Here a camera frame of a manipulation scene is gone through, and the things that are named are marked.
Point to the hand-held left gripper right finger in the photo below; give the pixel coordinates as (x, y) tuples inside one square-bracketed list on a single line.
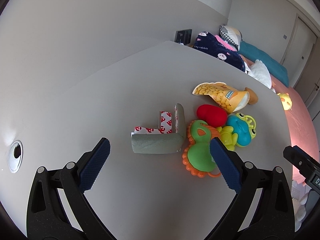
[(223, 163)]

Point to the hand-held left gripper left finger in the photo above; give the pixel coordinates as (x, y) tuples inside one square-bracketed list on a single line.
[(94, 166)]

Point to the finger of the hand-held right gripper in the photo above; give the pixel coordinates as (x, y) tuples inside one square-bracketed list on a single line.
[(311, 155), (300, 161)]

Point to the grey foam corner guard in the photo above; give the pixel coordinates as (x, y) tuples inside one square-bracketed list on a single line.
[(157, 143)]

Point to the green and orange teether toy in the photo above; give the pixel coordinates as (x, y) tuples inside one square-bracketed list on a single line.
[(198, 152)]

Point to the pink bed sheet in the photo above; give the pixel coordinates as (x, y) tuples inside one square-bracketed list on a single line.
[(297, 125)]

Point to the blue and green frog toy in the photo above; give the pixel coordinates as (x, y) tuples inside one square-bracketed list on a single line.
[(240, 130)]

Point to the red soft toy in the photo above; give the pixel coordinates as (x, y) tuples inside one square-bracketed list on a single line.
[(212, 115)]

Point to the yellow chick plush toy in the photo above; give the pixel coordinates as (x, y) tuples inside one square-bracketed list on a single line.
[(285, 101)]

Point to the yellow snack bag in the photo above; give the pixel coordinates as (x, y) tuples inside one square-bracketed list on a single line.
[(222, 95)]

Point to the brown plush toy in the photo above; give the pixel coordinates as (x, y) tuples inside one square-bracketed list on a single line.
[(252, 96)]

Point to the white plush toy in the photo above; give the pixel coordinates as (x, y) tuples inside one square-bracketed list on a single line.
[(261, 72)]

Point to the teal pillow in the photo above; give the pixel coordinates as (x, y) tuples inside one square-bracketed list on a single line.
[(265, 58)]

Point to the navy printed blanket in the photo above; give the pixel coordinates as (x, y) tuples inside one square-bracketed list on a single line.
[(217, 50)]

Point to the beige door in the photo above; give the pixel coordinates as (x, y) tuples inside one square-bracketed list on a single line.
[(300, 40)]

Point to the pink cloth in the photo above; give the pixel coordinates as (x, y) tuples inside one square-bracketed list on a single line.
[(225, 42)]

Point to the checked pillow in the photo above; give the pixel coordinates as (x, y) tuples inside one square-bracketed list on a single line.
[(231, 35)]

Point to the black wall socket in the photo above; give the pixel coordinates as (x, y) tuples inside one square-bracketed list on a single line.
[(182, 36)]

